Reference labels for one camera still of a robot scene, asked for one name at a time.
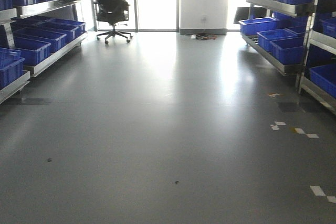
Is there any black office chair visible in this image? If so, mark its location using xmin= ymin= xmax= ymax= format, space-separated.
xmin=94 ymin=0 xmax=133 ymax=44

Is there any right shelving rack with bins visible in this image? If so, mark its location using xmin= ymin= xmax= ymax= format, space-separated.
xmin=240 ymin=0 xmax=335 ymax=112

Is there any shelving rack with bins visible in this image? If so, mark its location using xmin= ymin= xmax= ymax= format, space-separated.
xmin=1 ymin=0 xmax=87 ymax=102
xmin=240 ymin=0 xmax=335 ymax=112

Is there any left shelving rack with bins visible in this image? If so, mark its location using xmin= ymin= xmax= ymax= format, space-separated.
xmin=1 ymin=0 xmax=87 ymax=102

